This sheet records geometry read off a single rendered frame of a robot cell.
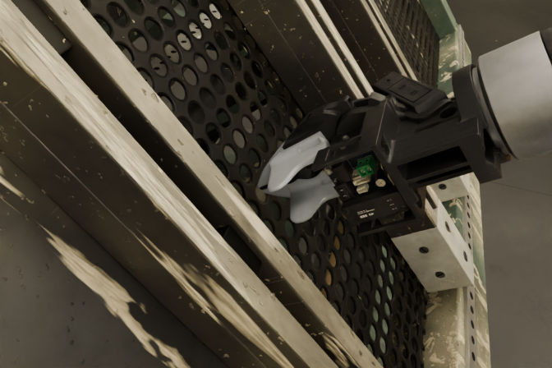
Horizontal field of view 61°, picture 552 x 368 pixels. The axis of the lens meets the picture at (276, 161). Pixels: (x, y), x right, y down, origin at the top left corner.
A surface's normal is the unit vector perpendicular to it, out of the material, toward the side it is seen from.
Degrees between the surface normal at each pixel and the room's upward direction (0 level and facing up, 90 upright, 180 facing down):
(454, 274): 90
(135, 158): 51
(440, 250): 90
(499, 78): 46
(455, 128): 39
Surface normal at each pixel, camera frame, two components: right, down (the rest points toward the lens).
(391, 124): 0.78, -0.31
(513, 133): -0.29, 0.60
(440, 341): -0.55, -0.74
